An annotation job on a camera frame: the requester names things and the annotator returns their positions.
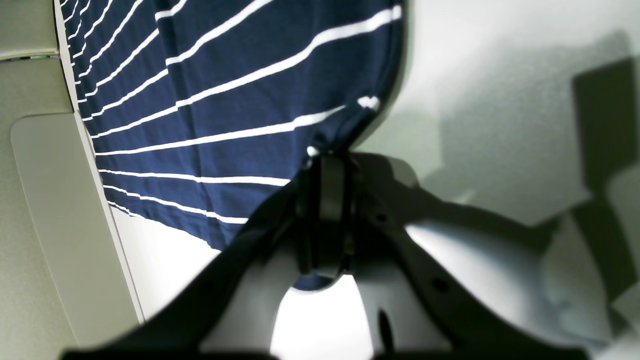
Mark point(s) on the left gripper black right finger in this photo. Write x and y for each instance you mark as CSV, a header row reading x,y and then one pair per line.
x,y
415,308

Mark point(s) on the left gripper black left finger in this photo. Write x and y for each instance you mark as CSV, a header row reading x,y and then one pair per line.
x,y
228,311

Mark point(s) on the navy white striped T-shirt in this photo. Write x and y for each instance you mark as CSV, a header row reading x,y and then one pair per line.
x,y
199,110

